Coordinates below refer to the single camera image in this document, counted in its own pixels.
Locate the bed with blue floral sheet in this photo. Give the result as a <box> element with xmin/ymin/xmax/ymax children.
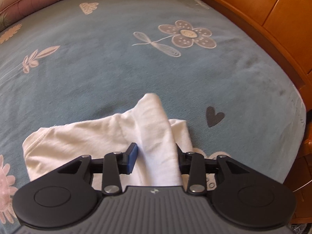
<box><xmin>0</xmin><ymin>0</ymin><xmax>307</xmax><ymax>234</ymax></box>

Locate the white printed long-sleeve shirt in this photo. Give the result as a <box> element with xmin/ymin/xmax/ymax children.
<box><xmin>22</xmin><ymin>93</ymin><xmax>193</xmax><ymax>192</ymax></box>

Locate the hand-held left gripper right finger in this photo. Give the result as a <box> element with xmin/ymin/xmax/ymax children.
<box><xmin>175</xmin><ymin>143</ymin><xmax>249</xmax><ymax>196</ymax></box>

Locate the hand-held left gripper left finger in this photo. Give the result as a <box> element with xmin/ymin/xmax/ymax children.
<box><xmin>57</xmin><ymin>143</ymin><xmax>138</xmax><ymax>196</ymax></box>

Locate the wooden bed headboard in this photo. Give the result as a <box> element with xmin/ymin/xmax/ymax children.
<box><xmin>179</xmin><ymin>0</ymin><xmax>312</xmax><ymax>222</ymax></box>

